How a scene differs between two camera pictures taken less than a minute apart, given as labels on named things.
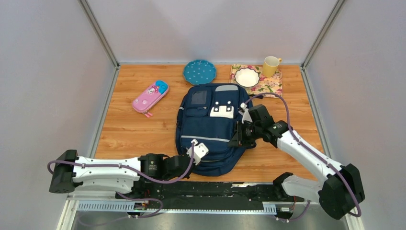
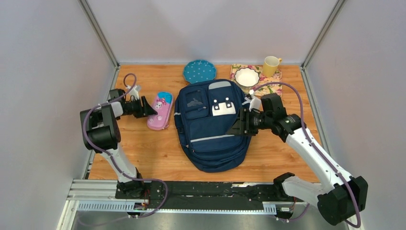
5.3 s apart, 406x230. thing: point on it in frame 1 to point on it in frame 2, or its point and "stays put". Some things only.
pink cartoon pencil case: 156,91 to 163,106
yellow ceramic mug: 270,65 stays put
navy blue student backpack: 208,113 stays put
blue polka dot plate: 199,72 stays put
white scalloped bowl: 247,77 stays put
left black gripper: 188,175 to 146,111
